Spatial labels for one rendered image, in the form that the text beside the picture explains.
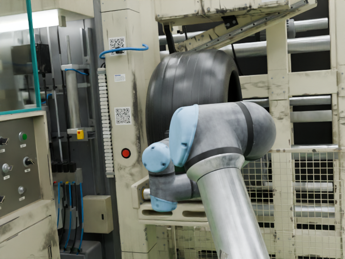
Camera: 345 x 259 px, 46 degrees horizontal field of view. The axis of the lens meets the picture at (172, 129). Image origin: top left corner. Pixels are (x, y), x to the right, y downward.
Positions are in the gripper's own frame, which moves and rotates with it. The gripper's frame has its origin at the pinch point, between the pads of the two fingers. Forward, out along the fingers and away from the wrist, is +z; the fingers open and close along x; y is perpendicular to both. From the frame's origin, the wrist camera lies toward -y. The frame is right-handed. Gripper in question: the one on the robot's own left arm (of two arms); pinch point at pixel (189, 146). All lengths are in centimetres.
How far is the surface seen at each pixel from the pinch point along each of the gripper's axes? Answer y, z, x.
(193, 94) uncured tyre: 17.8, 3.1, -1.9
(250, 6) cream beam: 53, 47, -18
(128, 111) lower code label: 12.1, 21.0, 31.7
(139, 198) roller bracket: -22.6, 11.3, 25.4
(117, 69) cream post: 30, 21, 35
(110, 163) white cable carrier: -10.4, 22.5, 42.7
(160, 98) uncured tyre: 17.0, 2.8, 10.2
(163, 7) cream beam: 58, 47, 22
